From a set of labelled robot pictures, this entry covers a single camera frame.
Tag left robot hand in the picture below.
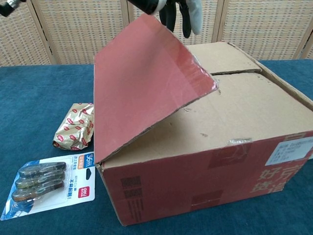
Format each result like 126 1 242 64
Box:
127 0 203 39

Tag woven rattan folding screen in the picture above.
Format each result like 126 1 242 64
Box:
0 0 313 67

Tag red cardboard box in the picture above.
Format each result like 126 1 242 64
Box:
93 12 313 227

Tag blue felt table cover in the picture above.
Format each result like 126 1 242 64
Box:
0 58 313 235

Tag gold foil snack packet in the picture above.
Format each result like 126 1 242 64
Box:
52 102 95 150

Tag correction tape blister pack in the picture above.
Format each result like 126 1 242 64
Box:
0 153 96 221

